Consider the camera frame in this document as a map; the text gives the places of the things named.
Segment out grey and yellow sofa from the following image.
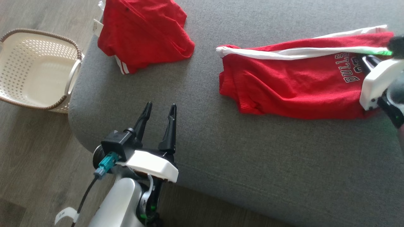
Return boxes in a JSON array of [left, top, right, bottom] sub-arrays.
[[68, 0, 404, 227]]

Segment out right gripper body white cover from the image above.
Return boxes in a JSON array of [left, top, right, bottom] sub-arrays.
[[360, 59, 404, 128]]

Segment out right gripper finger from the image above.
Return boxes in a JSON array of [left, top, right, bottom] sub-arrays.
[[362, 55, 383, 75]]

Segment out cream perforated laundry basket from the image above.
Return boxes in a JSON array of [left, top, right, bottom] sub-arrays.
[[0, 28, 85, 114]]

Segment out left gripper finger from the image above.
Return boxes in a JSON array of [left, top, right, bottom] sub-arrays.
[[158, 103, 177, 155], [134, 101, 153, 148]]

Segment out white cable tag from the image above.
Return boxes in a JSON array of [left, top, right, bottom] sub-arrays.
[[55, 207, 79, 225]]

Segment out red shorts with white stripe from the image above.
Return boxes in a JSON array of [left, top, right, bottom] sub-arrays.
[[216, 25, 395, 120]]

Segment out black cable with teal connector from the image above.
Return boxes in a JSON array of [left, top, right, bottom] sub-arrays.
[[71, 152, 120, 227]]

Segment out red jersey with white sleeves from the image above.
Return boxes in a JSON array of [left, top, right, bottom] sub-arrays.
[[93, 0, 195, 75]]

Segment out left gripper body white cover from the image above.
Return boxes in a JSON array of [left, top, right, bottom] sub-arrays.
[[116, 140, 179, 221]]

